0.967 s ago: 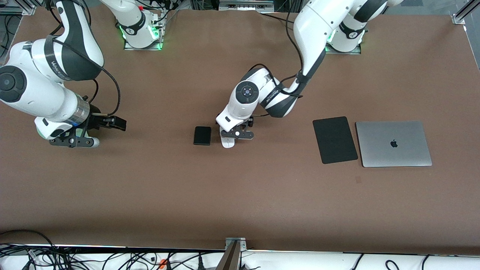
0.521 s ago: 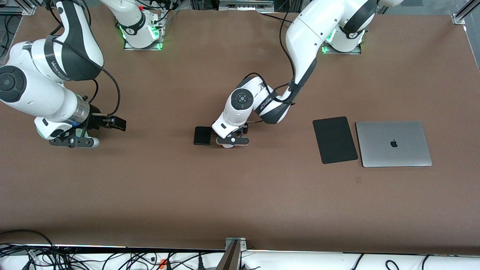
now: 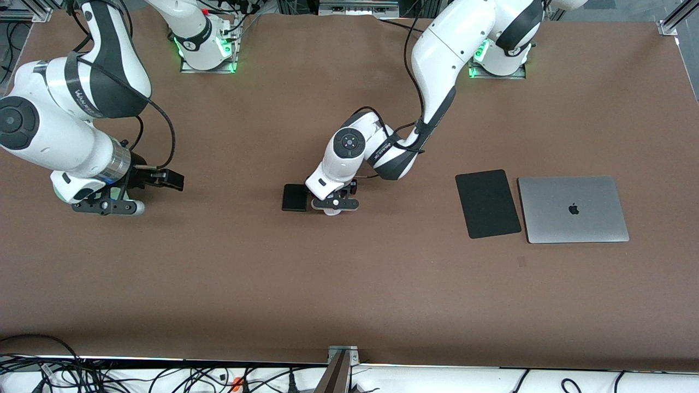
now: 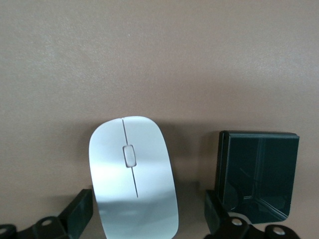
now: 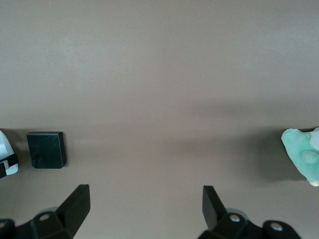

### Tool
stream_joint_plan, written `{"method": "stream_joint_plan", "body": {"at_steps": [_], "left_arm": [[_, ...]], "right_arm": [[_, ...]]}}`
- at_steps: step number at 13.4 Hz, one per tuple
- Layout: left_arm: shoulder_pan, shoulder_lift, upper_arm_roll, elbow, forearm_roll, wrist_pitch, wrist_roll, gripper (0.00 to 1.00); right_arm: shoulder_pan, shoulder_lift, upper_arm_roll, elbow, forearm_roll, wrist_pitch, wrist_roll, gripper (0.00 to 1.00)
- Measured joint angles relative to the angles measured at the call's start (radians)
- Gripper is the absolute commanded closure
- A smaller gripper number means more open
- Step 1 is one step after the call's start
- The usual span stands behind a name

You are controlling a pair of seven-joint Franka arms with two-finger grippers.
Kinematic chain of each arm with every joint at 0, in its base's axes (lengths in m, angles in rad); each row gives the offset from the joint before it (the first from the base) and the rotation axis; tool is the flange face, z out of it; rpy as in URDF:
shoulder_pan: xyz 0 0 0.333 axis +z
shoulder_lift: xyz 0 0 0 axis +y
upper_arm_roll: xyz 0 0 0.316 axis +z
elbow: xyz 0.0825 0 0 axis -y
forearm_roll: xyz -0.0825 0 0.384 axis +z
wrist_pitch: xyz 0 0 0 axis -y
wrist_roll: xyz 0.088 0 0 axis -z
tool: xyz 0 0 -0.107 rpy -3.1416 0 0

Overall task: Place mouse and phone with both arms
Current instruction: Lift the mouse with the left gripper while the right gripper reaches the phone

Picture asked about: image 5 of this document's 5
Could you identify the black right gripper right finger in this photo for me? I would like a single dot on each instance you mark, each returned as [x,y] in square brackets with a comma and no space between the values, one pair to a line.
[214,211]

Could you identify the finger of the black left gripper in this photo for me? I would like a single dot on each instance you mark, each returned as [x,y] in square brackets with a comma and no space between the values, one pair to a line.
[11,159]

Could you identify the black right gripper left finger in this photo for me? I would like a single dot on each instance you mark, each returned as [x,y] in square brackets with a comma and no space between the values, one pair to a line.
[72,209]

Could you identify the white computer mouse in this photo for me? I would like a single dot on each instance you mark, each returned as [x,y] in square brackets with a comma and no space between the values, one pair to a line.
[4,143]

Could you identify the dark green square block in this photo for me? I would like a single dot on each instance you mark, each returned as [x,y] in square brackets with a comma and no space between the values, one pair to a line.
[46,149]

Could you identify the green dinosaur plush toy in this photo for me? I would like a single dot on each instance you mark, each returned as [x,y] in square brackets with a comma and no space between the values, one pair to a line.
[296,152]

